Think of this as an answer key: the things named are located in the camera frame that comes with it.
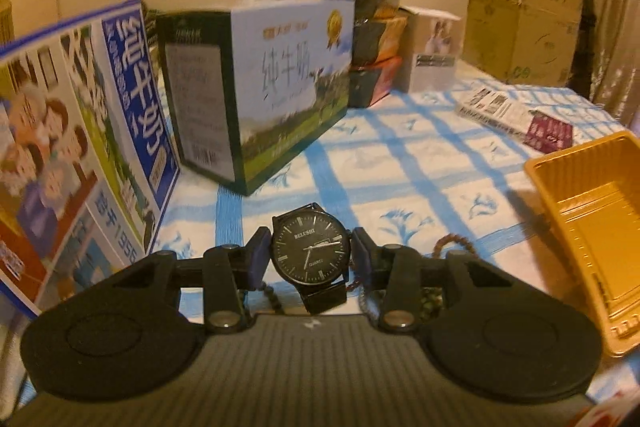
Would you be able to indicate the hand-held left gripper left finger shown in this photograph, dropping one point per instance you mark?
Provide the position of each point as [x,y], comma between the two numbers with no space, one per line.
[260,257]

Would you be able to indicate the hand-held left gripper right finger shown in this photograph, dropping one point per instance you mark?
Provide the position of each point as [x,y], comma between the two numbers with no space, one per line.
[361,256]

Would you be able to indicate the black wrist watch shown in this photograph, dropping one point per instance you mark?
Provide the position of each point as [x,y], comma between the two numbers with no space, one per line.
[309,248]

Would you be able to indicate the gold plastic tray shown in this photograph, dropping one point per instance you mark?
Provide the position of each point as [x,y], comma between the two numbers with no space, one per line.
[592,227]

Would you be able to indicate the blue white checkered tablecloth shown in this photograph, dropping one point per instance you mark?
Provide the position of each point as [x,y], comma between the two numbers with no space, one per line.
[410,167]

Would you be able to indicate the green white milk carton box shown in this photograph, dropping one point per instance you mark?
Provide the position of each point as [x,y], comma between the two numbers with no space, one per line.
[260,92]

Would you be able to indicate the red black noodle box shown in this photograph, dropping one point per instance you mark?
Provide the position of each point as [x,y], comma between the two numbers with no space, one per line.
[372,82]

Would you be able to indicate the white striped flat packet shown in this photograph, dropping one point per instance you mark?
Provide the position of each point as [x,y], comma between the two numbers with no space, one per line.
[492,107]

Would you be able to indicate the small white photo box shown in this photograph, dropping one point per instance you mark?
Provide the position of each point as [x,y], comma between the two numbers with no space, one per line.
[432,49]

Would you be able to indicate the blue cartoon milk carton box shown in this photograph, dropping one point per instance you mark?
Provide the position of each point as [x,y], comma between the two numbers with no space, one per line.
[70,147]

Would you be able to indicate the maroon flat packet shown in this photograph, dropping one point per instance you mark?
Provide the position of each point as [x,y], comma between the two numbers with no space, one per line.
[550,132]

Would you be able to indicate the brown cardboard box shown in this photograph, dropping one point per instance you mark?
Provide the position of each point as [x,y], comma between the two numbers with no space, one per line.
[520,24]

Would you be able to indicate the beige patterned curtain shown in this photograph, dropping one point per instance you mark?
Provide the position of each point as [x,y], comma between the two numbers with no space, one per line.
[617,2]

